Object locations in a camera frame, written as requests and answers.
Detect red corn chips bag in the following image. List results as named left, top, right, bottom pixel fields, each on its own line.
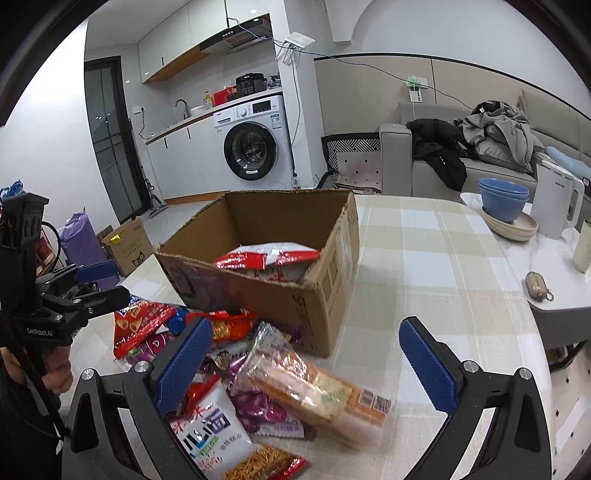
left=113, top=296, right=176, bottom=360

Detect white red noodle snack bag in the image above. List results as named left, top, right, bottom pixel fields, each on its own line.
left=169, top=375, right=308, bottom=480

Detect purple white snack bag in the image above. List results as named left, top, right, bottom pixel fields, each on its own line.
left=124, top=331, right=305, bottom=439

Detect orange bread clear bag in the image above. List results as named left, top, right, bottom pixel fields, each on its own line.
left=231, top=322, right=392, bottom=450

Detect white red crisps packet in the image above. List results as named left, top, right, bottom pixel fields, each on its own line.
left=212, top=242, right=321, bottom=283

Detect small red snack packet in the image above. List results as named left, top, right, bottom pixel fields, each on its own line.
left=185, top=310, right=259, bottom=344

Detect person's left hand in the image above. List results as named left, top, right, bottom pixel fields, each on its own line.
left=1, top=346, right=73, bottom=395

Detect small cardboard box on floor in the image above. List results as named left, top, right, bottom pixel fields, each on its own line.
left=97, top=217, right=153, bottom=277

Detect checked tablecloth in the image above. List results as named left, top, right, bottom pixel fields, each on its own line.
left=124, top=190, right=553, bottom=479

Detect cream cup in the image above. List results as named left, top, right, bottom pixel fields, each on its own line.
left=573, top=220, right=591, bottom=273

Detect black glass door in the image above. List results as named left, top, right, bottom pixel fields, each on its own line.
left=84, top=57, right=150, bottom=223

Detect white base cabinets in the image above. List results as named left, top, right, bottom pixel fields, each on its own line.
left=147, top=116, right=231, bottom=201

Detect beige plates stack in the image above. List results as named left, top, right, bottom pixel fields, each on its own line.
left=480, top=208, right=539, bottom=242

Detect faucet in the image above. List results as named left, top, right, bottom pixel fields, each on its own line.
left=174, top=99, right=190, bottom=120

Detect blue bowls stack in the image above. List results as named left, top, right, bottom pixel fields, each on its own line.
left=478, top=178, right=530, bottom=223

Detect brown SF cardboard box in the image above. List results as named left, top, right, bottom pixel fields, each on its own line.
left=155, top=190, right=360, bottom=358

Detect white electric kettle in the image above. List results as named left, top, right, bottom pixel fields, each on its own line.
left=530, top=160, right=585, bottom=240

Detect white washing machine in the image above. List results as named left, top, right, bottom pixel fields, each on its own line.
left=213, top=94, right=294, bottom=191

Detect red box on counter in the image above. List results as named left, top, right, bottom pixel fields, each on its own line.
left=213, top=87, right=236, bottom=107

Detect grey sofa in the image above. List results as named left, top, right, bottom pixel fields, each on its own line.
left=379, top=90, right=590, bottom=201

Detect black jacket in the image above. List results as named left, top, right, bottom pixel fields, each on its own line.
left=406, top=118, right=468, bottom=192

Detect grey clothes pile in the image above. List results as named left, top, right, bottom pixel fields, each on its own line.
left=454, top=100, right=545, bottom=175

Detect patterned floor mat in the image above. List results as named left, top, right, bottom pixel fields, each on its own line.
left=317, top=132, right=383, bottom=195

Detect range hood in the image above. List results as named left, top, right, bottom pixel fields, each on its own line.
left=198, top=15, right=273, bottom=55

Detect beige pouch with ring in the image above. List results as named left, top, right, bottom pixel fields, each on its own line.
left=525, top=271, right=554, bottom=302

